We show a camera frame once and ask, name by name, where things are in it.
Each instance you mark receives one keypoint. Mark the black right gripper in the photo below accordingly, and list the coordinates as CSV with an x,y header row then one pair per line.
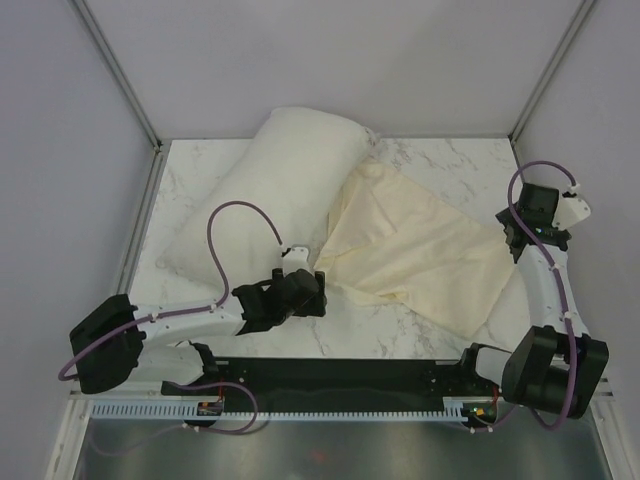
x,y
504,219

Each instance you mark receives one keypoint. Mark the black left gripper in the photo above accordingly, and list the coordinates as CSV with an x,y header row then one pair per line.
x,y
314,305

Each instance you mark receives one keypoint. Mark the cream yellow pillowcase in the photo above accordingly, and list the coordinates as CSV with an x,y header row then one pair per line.
x,y
390,240

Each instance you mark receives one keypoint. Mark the white pillow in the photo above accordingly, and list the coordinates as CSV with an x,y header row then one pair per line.
x,y
279,191

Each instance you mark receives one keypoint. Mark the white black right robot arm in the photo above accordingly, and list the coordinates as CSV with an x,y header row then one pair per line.
x,y
557,366

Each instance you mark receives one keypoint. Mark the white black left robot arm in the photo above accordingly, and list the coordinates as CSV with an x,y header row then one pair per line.
x,y
109,344

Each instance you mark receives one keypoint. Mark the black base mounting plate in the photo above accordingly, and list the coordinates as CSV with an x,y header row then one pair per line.
x,y
343,384

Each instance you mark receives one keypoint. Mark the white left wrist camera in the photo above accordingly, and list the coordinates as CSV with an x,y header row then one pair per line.
x,y
295,258

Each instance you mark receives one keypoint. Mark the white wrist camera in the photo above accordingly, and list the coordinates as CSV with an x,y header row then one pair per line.
x,y
571,209
295,258

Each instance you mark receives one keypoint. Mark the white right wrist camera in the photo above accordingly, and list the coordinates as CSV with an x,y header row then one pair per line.
x,y
571,209

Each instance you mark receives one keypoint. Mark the white slotted cable duct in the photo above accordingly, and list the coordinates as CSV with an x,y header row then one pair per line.
x,y
192,410

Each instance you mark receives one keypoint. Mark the aluminium front rail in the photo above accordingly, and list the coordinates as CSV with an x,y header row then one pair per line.
x,y
133,391

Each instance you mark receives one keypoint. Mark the left aluminium frame post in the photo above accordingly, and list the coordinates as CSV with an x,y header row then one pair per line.
x,y
100,41

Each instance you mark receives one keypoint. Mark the aluminium frame post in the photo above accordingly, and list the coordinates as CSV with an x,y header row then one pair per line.
x,y
100,41
571,33

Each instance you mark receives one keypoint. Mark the right aluminium frame post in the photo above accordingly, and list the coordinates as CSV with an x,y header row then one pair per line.
x,y
571,33

